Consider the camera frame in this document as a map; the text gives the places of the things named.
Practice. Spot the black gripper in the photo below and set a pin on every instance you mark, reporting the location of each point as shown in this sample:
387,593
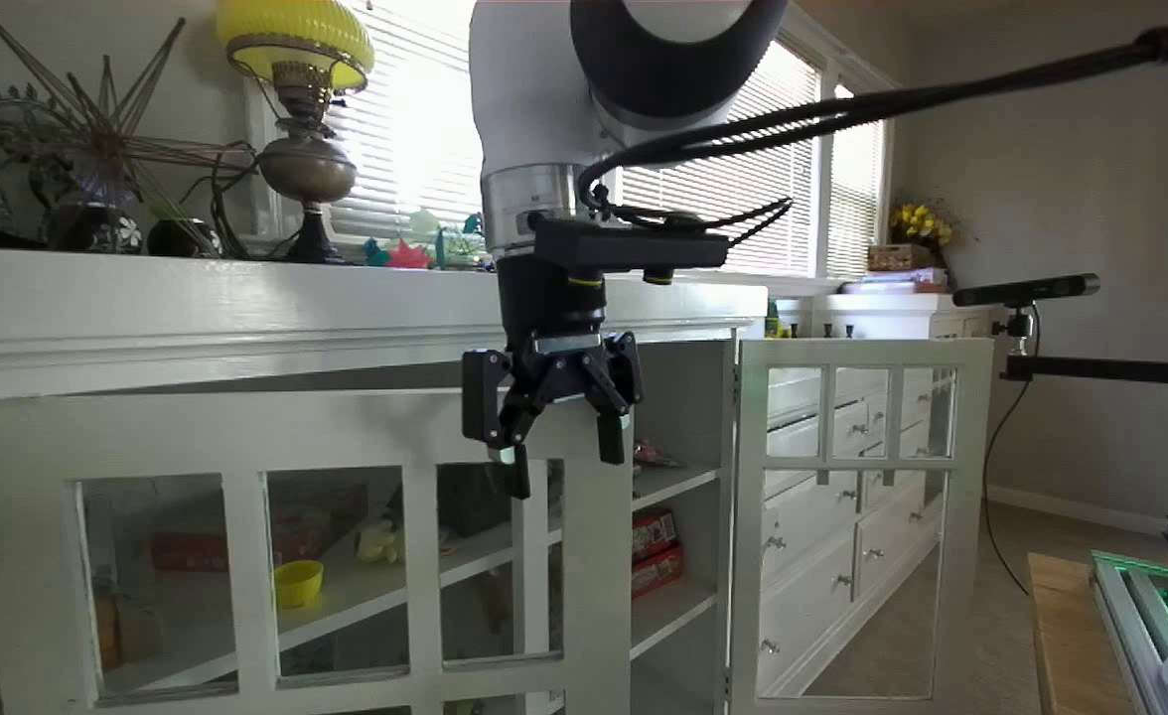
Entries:
550,298

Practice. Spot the white glass-paned cabinet door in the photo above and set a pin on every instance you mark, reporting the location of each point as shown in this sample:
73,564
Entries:
966,528
346,431

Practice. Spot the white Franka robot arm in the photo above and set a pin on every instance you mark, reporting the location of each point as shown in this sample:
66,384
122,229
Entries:
517,91

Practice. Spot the white wooden cabinet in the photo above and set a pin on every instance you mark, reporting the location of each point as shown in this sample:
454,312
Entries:
279,298

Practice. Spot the teal glass jar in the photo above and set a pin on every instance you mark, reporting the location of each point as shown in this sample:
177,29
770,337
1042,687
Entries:
459,246

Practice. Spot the small red toy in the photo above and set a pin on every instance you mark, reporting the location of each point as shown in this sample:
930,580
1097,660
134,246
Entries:
412,255

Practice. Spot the pale yellow toy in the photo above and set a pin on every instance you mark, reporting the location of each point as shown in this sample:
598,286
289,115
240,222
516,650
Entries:
378,547

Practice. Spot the white window blind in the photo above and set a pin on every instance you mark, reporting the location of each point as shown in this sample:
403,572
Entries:
795,200
861,200
412,133

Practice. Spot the white dresser with knobs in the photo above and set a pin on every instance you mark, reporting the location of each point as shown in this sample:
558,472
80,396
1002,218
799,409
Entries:
864,319

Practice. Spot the small yellow cup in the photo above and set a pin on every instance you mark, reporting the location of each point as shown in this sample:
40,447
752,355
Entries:
299,586

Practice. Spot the yellow shade brass lamp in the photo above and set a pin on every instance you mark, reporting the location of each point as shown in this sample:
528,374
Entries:
309,163

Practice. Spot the stack of books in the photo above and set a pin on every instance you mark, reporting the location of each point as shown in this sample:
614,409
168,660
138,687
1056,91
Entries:
896,279

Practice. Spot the flat red box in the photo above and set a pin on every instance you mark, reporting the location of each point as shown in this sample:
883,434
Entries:
194,555

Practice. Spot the yellow flower bouquet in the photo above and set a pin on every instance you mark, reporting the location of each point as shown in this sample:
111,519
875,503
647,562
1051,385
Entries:
924,222

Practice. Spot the dark glass ornament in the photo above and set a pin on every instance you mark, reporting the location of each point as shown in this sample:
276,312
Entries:
96,229
186,241

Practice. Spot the small orange box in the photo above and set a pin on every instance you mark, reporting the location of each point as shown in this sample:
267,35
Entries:
111,627

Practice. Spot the metal starburst ornament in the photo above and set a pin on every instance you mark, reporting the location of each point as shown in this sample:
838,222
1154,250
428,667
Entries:
93,141

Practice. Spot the light wooden board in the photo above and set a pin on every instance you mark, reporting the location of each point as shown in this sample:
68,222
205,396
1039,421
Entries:
1076,650

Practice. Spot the green lit metal plate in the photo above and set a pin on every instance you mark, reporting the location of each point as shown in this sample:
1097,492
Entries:
1145,607

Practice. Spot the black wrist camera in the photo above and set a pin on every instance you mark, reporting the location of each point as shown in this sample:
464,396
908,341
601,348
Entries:
636,246

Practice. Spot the black stereo camera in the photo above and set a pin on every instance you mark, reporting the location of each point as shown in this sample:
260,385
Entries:
1027,291

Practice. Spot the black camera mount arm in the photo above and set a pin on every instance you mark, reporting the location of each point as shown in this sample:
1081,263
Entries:
1116,369

